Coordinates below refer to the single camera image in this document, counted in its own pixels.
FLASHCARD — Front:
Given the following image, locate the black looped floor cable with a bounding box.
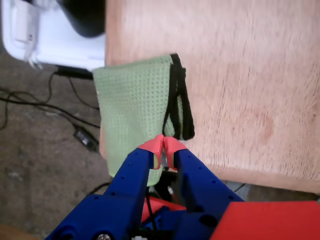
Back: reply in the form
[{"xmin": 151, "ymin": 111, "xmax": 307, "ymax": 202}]
[{"xmin": 86, "ymin": 181, "xmax": 113, "ymax": 196}]

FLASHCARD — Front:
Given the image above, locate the white power adapter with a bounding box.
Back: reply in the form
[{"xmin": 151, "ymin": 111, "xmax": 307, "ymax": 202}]
[{"xmin": 11, "ymin": 0, "xmax": 43, "ymax": 70}]

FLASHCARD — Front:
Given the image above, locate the thick black floor cable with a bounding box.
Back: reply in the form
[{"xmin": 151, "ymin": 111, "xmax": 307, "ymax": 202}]
[{"xmin": 0, "ymin": 96, "xmax": 101, "ymax": 129}]

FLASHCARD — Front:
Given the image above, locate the white plastic box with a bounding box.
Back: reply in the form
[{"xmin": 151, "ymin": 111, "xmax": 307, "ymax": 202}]
[{"xmin": 1, "ymin": 0, "xmax": 106, "ymax": 73}]

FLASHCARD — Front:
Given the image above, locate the green waffle cloth black trim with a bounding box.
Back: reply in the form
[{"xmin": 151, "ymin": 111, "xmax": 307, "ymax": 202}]
[{"xmin": 92, "ymin": 52, "xmax": 196, "ymax": 188}]

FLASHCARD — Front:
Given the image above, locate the black power brick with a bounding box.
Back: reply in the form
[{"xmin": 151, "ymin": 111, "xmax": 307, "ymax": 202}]
[{"xmin": 72, "ymin": 126, "xmax": 100, "ymax": 151}]

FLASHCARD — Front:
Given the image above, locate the black metal bar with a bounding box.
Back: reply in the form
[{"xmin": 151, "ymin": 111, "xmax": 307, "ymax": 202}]
[{"xmin": 54, "ymin": 65, "xmax": 95, "ymax": 81}]

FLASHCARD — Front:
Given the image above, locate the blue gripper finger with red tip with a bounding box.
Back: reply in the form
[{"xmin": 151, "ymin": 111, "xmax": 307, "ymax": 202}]
[
  {"xmin": 44, "ymin": 134, "xmax": 165, "ymax": 240},
  {"xmin": 163, "ymin": 135, "xmax": 246, "ymax": 240}
]

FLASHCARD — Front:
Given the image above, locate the red camera mount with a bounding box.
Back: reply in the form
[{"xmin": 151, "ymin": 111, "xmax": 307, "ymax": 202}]
[{"xmin": 209, "ymin": 199, "xmax": 320, "ymax": 240}]

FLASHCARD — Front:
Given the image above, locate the thin black floor cable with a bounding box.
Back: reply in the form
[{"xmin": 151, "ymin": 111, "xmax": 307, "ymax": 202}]
[
  {"xmin": 0, "ymin": 71, "xmax": 57, "ymax": 131},
  {"xmin": 67, "ymin": 77, "xmax": 100, "ymax": 111}
]

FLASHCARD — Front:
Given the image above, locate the black round object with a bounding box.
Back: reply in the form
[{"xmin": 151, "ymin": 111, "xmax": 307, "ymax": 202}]
[{"xmin": 56, "ymin": 0, "xmax": 106, "ymax": 38}]

